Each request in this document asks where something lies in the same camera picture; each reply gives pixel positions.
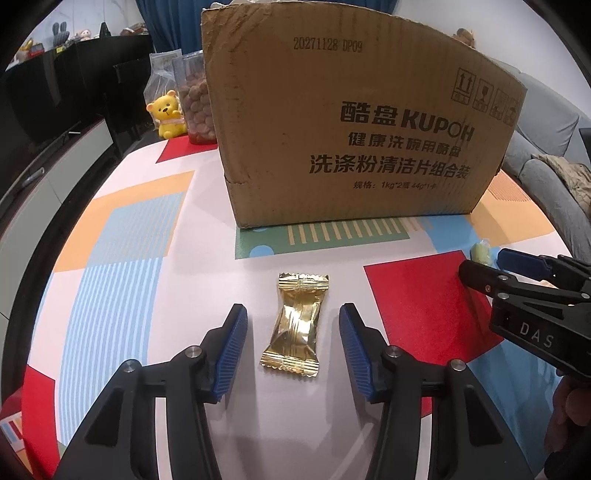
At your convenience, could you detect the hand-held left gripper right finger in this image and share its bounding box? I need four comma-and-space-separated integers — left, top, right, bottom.
338, 303, 541, 480

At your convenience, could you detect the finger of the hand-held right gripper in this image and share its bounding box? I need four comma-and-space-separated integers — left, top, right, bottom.
499, 248, 591, 280
458, 261, 578, 305

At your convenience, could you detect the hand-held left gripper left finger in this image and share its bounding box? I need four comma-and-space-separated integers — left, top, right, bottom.
53, 303, 249, 480

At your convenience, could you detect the pale green candy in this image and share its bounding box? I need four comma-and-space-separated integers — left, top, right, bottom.
470, 239, 492, 267

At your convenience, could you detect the gold candy packet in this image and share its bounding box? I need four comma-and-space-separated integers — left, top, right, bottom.
259, 272, 330, 378

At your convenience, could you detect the brown cardboard box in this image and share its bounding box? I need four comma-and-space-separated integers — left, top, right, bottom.
200, 0, 528, 230

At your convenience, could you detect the person's right hand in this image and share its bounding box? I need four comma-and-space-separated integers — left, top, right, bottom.
544, 376, 591, 467

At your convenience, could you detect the beige quilted jacket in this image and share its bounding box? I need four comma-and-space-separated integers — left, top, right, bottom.
536, 154, 591, 208

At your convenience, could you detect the colourful patchwork tablecloth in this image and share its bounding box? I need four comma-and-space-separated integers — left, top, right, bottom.
0, 134, 591, 480

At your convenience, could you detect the grey sofa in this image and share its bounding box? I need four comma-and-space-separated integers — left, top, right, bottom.
501, 69, 591, 259

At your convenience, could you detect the grey television cabinet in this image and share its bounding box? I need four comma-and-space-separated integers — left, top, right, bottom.
0, 122, 121, 232

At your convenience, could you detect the yellow bear figurine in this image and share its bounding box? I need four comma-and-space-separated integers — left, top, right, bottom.
147, 90, 188, 139

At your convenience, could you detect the clear jar of nuts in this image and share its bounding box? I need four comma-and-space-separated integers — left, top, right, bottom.
172, 52, 218, 145

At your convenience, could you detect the clear plastic bag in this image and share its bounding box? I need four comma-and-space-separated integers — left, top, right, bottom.
148, 52, 178, 102

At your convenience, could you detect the large black television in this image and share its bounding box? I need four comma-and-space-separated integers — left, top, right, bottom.
0, 46, 116, 195

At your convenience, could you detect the blue curtain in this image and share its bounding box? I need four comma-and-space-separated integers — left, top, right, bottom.
136, 0, 208, 54

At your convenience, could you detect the gold white ornament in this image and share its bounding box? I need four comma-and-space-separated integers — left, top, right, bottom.
14, 39, 38, 63

